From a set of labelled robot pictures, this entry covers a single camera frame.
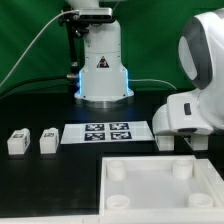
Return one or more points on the white square table top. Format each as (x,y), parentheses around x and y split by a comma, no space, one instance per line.
(160,190)

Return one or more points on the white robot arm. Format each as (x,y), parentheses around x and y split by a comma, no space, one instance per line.
(104,79)

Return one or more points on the white sheet with markers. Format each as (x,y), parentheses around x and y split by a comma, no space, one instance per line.
(106,132)

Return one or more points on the grey camera on stand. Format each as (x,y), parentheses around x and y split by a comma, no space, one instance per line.
(95,14)

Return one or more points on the black camera stand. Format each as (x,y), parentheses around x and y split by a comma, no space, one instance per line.
(76,29)

